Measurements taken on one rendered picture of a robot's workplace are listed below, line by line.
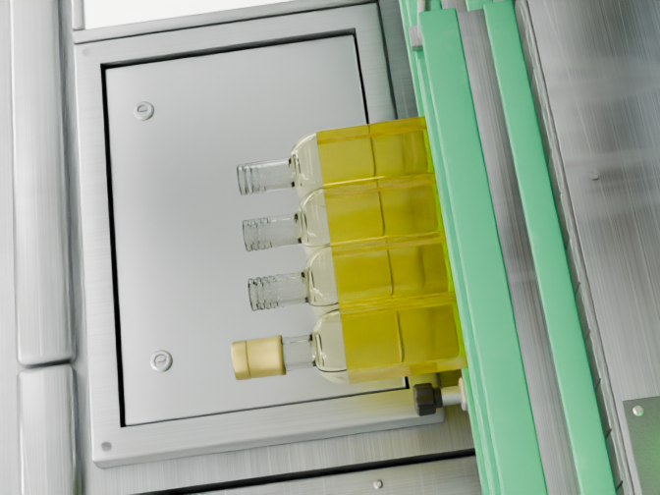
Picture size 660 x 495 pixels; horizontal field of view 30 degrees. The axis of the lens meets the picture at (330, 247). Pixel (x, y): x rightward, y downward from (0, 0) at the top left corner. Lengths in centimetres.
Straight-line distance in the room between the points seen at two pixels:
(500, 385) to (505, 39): 30
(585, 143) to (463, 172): 10
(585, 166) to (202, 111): 50
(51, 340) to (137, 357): 9
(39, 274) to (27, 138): 16
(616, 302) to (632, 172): 11
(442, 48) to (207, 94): 38
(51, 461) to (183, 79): 43
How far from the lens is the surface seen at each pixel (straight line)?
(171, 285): 125
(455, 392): 111
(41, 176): 134
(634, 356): 92
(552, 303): 94
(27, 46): 142
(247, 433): 118
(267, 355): 106
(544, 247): 96
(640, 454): 90
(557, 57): 102
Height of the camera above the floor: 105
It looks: 1 degrees up
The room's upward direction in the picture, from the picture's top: 98 degrees counter-clockwise
